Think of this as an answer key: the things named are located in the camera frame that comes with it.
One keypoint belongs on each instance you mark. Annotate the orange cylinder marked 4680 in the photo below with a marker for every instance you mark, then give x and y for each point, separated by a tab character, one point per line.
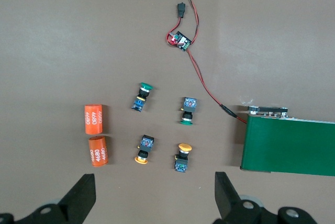
98	152
93	119

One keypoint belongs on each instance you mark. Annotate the small black circuit board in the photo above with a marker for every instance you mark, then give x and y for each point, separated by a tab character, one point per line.
181	41

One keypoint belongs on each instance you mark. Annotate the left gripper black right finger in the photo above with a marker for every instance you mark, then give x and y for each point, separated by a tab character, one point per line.
227	203

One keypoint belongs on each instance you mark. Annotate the yellow mushroom pushbutton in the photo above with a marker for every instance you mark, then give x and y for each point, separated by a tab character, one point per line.
145	145
181	161

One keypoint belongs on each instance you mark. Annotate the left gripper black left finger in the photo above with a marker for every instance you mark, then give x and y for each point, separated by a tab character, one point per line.
78	203

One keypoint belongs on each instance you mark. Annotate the green pushbutton blue block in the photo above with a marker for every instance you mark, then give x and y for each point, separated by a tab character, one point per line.
140	101

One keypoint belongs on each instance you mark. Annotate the green pushbutton dark block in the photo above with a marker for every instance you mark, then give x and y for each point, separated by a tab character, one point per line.
189	109

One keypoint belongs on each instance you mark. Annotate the green conveyor belt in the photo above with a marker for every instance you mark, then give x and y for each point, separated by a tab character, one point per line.
288	145

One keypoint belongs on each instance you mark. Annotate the black inline switch red lead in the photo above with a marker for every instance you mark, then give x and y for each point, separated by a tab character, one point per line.
181	9

